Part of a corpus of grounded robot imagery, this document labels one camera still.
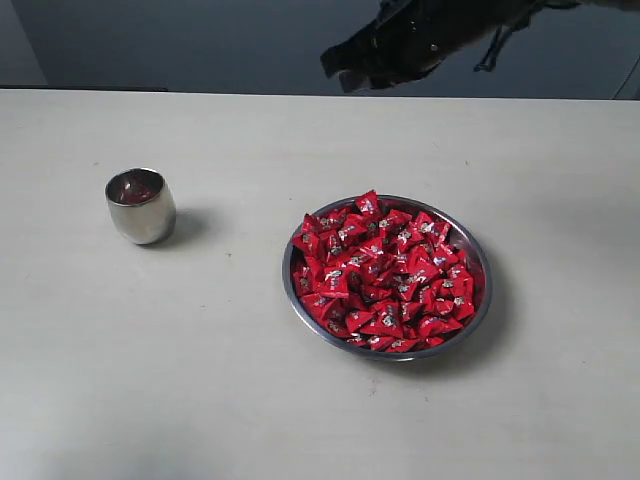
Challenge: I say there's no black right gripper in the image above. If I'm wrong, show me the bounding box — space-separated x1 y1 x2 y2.
319 0 536 94

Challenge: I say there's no stainless steel cup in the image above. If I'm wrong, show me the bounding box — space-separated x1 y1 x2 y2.
105 168 177 245

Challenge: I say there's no red candy with white label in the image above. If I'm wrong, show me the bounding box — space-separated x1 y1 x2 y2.
314 267 350 299

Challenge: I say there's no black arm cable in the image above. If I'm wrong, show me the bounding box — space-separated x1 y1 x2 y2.
472 19 516 73

